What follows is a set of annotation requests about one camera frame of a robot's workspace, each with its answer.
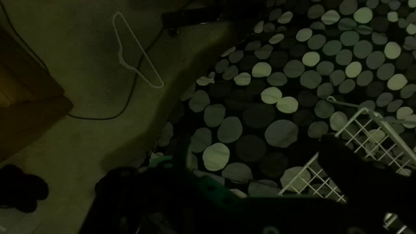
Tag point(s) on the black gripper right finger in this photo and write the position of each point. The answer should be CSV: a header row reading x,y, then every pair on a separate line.
x,y
369,177

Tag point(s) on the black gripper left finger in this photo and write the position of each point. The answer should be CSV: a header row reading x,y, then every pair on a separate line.
x,y
131,199

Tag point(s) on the black clothing heap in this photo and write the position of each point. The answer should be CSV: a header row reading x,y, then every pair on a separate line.
x,y
20,188

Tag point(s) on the dotted grey bedspread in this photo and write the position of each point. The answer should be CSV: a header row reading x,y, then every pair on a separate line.
x,y
282,99

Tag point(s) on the white clothes hanger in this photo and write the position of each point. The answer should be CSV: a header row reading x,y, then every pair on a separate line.
x,y
126,60

